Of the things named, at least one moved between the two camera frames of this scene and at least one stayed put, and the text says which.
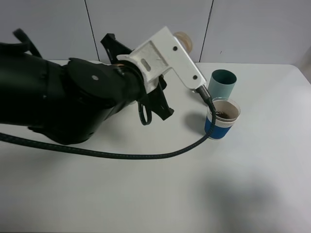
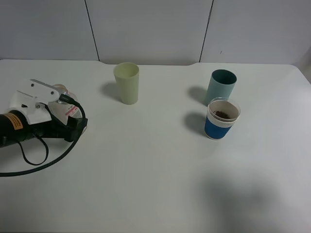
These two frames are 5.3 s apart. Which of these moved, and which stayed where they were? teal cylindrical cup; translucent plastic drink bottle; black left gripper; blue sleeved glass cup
Moved: translucent plastic drink bottle; black left gripper
Stayed: blue sleeved glass cup; teal cylindrical cup
